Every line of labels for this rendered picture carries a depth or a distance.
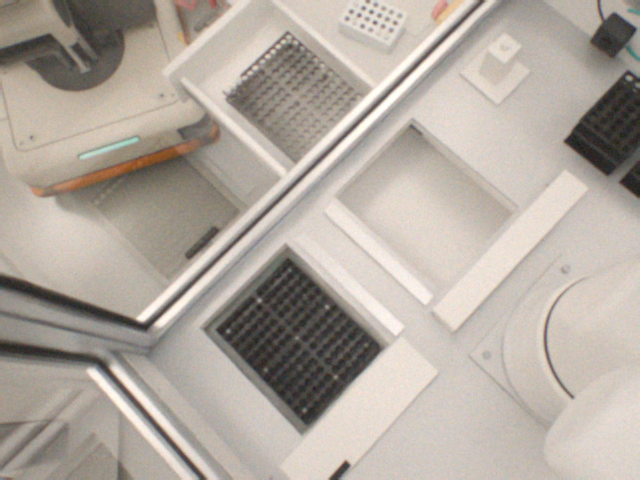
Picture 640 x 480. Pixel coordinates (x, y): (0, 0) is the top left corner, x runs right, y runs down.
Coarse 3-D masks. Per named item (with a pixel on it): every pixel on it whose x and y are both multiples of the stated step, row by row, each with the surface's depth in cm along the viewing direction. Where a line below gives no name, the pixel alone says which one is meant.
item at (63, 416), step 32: (0, 352) 63; (0, 384) 57; (32, 384) 63; (64, 384) 69; (96, 384) 78; (0, 416) 52; (32, 416) 57; (64, 416) 62; (96, 416) 69; (128, 416) 78; (0, 448) 48; (32, 448) 52; (64, 448) 57; (96, 448) 62; (128, 448) 69; (160, 448) 78
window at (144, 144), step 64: (0, 0) 38; (64, 0) 42; (128, 0) 46; (192, 0) 52; (256, 0) 58; (320, 0) 67; (384, 0) 79; (448, 0) 96; (0, 64) 42; (64, 64) 46; (128, 64) 51; (192, 64) 58; (256, 64) 66; (320, 64) 78; (384, 64) 95; (0, 128) 46; (64, 128) 51; (128, 128) 57; (192, 128) 66; (256, 128) 77; (320, 128) 93; (0, 192) 51; (64, 192) 57; (128, 192) 65; (192, 192) 76; (256, 192) 92; (0, 256) 57; (64, 256) 65; (128, 256) 76; (192, 256) 91
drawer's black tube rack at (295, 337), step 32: (288, 288) 108; (256, 320) 106; (288, 320) 109; (320, 320) 109; (352, 320) 105; (256, 352) 108; (288, 352) 106; (320, 352) 108; (352, 352) 107; (288, 384) 106; (320, 384) 106
